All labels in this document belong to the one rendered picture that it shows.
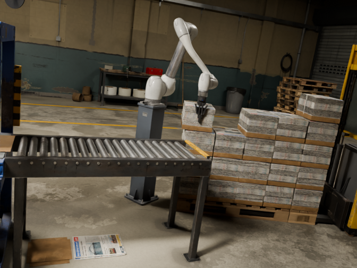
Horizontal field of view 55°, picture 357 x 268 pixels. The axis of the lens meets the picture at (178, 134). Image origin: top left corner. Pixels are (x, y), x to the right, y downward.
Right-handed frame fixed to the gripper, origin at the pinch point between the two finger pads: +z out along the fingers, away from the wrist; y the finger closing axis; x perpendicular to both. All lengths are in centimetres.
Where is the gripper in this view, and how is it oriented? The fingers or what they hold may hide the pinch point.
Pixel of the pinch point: (199, 118)
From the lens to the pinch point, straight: 316.7
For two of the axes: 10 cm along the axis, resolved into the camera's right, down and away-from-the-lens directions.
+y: -9.9, -1.1, -0.7
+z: -1.3, 9.7, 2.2
